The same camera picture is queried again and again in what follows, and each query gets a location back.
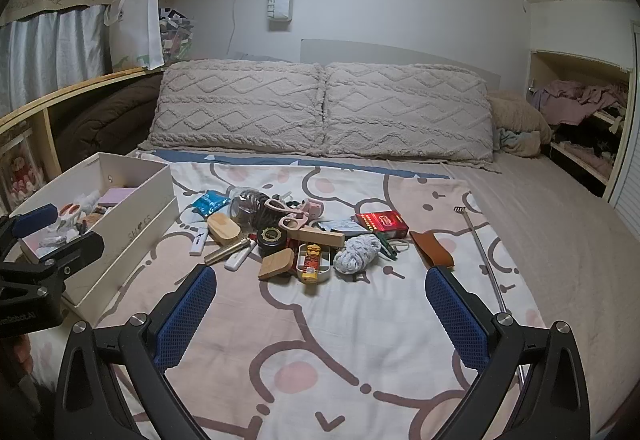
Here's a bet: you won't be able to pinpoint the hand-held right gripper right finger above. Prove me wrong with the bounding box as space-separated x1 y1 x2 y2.
425 265 591 440

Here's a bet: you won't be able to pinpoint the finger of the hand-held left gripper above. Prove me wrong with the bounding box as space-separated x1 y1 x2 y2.
0 203 58 266
0 232 105 282

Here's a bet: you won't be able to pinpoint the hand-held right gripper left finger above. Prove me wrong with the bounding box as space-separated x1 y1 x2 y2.
54 264 218 440

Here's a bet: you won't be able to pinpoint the white storage box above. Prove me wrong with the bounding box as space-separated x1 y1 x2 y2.
9 151 179 321

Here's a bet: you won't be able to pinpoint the white plastic tray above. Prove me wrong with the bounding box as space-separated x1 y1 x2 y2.
295 242 333 283

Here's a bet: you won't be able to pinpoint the pink scissors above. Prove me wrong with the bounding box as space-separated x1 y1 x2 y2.
264 197 313 233

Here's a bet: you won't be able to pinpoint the doll in clear case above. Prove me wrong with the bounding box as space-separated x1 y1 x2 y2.
0 135 48 211

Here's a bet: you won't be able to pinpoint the pink flat box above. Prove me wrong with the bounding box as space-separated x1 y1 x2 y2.
97 187 138 208

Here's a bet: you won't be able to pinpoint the metal back scratcher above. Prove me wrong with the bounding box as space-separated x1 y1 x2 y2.
451 205 526 381

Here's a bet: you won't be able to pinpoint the brown leather case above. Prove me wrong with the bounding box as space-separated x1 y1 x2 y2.
409 230 455 271

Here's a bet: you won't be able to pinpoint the gold lighter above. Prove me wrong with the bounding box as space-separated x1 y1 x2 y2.
204 240 247 265

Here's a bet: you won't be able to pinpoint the plain white lighter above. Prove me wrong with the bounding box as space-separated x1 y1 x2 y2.
225 247 256 271

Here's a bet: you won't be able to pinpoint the oval wooden box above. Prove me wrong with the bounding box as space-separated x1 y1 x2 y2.
206 212 246 243

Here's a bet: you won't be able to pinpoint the green clip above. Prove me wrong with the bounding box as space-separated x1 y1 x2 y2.
375 235 411 261

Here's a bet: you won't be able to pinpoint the wooden wedge block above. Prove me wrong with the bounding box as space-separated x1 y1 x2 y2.
258 249 300 281

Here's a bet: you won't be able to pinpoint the black round tin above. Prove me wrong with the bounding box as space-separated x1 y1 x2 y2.
256 226 291 257

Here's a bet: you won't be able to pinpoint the blue packet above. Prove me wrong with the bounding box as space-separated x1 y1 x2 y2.
191 190 232 220

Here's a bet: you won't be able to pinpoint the white yarn scrunchie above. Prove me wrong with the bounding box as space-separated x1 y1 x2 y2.
333 234 382 275

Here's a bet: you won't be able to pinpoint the red box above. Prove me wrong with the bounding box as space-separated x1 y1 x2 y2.
355 210 410 239

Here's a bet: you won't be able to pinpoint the brown folded blanket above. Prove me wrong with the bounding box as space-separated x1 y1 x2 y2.
52 82 163 161

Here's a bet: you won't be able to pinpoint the wooden bedside shelf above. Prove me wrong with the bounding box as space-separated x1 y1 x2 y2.
0 66 168 221

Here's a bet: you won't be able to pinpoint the printed bear blanket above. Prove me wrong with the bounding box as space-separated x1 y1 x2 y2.
95 152 546 440

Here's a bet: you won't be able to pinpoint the red and yellow object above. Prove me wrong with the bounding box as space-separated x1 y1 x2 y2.
305 245 322 282

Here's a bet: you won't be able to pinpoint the white and blue sachet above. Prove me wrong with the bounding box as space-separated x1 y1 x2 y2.
320 219 358 234

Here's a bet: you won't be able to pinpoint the long wooden block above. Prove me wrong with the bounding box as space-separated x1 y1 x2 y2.
285 226 346 248

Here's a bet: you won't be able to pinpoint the grey curtain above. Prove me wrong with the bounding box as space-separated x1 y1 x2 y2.
0 4 112 118

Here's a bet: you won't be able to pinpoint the teal cloth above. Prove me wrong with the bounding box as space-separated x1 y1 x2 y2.
497 129 541 152

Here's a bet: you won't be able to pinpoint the beige knitted pillow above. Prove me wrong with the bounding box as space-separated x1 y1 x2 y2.
322 62 496 162
148 61 326 156

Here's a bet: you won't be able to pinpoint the beige plush cushion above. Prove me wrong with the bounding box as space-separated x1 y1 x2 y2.
487 90 553 157

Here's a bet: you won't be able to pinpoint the white tote bag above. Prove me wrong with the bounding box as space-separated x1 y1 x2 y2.
104 0 166 71

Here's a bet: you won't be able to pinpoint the clear bin of clutter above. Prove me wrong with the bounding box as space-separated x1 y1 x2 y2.
160 7 193 61

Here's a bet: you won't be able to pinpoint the pile of pink clothes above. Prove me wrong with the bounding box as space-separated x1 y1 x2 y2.
532 80 628 125

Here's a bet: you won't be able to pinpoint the white headboard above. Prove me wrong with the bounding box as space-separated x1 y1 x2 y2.
300 38 501 91

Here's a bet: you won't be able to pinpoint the wooden wall niche shelf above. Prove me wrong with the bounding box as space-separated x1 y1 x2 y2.
527 50 637 201

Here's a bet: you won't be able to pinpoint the hanging white cord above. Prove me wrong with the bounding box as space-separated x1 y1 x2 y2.
229 0 247 52

